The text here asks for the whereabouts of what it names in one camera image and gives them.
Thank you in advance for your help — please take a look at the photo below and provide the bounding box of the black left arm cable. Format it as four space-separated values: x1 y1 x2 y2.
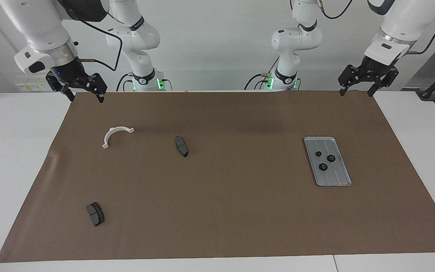
316 0 435 55

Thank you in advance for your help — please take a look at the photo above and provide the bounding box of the dark grey brake pad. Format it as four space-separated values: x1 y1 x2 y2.
175 136 189 158
86 202 105 227

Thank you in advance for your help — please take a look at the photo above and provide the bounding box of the white curved plastic bracket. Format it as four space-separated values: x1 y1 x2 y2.
102 127 135 149

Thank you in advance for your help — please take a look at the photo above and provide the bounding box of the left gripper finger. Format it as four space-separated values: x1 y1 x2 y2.
367 67 399 97
338 65 361 96

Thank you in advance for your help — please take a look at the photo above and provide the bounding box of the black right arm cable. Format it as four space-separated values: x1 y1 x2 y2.
78 17 123 72

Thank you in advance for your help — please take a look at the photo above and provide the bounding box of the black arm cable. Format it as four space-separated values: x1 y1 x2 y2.
316 0 435 55
78 17 123 72

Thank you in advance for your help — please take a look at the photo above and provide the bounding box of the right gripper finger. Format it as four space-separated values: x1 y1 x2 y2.
85 73 107 103
46 74 75 102

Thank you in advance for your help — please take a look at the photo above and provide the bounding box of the brown table mat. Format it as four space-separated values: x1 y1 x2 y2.
0 90 435 263

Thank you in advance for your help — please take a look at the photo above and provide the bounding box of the silver metal tray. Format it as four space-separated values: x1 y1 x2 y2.
304 137 352 187

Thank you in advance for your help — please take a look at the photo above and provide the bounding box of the white wall socket box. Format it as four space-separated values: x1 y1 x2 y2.
15 77 52 92

